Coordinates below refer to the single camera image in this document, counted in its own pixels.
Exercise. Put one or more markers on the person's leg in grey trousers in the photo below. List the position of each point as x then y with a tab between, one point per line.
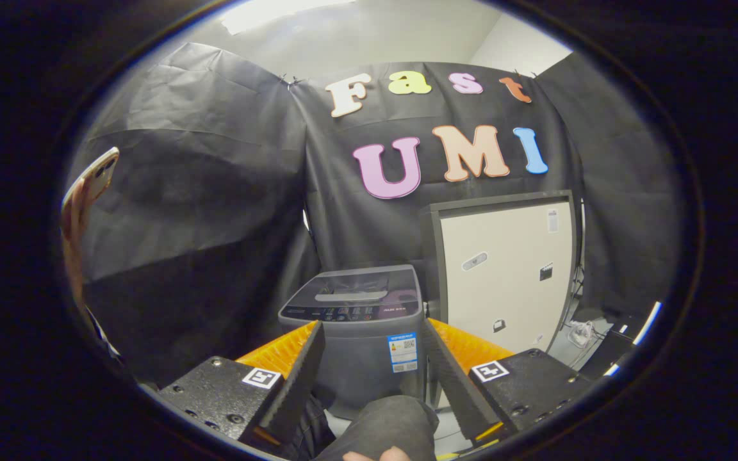
388	422

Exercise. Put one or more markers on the beige cabinet with dark frame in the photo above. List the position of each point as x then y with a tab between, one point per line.
503	275

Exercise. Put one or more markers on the black backdrop cloth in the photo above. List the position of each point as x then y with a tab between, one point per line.
215	192

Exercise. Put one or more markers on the dark box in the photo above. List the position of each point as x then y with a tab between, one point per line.
612	349

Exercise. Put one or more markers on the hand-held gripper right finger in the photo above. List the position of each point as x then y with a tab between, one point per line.
452	384

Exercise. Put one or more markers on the dark checked cloth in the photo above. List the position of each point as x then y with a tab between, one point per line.
311	429

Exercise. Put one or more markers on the grey washing machine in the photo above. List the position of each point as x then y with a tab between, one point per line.
356	358

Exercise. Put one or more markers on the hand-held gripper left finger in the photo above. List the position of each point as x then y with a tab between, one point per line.
295	387

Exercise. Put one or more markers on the rose gold smartphone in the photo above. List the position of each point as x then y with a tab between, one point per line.
97	176

